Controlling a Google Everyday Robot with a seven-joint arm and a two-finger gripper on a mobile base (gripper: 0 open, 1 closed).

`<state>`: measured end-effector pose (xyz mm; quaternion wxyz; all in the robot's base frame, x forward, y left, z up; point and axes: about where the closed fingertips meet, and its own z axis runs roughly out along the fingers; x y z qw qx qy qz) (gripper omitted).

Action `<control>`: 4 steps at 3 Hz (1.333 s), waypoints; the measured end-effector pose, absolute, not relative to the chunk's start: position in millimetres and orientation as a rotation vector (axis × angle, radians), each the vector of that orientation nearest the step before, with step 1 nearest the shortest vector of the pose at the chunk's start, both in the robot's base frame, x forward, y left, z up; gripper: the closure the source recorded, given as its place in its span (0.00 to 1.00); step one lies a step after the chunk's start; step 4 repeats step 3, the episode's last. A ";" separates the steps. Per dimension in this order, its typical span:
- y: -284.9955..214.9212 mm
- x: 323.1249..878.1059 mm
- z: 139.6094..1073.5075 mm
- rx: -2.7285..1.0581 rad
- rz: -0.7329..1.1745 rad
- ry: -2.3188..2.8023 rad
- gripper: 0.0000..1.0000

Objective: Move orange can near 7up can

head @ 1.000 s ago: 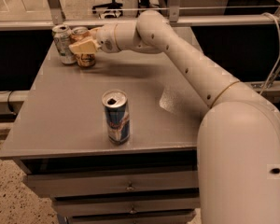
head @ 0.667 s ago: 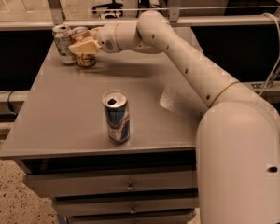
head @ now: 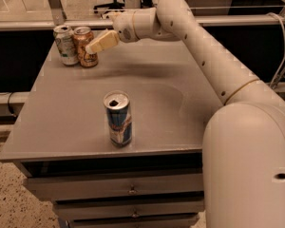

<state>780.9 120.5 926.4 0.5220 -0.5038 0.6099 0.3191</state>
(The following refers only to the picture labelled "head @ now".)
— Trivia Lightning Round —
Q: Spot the bottom grey drawer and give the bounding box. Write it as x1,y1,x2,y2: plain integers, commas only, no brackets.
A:
70,214,199,228

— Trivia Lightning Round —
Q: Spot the middle grey drawer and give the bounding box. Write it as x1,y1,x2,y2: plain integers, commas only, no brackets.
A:
54,193,204,220

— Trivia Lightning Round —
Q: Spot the grey metal railing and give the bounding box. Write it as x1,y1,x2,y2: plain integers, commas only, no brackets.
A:
0,0,285,31

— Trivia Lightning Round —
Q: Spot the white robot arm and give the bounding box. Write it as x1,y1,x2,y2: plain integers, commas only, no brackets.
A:
86,0,285,228

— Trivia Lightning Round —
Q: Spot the grey drawer cabinet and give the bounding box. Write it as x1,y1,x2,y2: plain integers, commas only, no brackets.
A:
0,39,220,228

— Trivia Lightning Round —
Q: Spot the orange soda can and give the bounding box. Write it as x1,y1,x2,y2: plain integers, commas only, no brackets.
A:
73,27,98,67

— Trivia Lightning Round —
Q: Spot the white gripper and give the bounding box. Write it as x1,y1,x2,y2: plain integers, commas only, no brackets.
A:
85,11,137,54

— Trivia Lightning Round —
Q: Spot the grey drawer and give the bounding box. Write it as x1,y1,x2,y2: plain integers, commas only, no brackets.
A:
24,172,203,201
70,214,199,228
54,193,204,220

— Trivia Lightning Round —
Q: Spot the blue silver Red Bull can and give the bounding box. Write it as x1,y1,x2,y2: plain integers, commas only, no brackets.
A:
104,90,132,146

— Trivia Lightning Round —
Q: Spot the green white 7up can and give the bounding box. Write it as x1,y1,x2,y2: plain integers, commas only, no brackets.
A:
53,25,79,66

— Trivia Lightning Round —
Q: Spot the white cable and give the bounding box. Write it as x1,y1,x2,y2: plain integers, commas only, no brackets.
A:
266,12,285,81

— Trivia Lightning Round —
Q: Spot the top grey drawer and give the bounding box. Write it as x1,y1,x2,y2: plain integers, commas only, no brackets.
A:
24,172,203,201

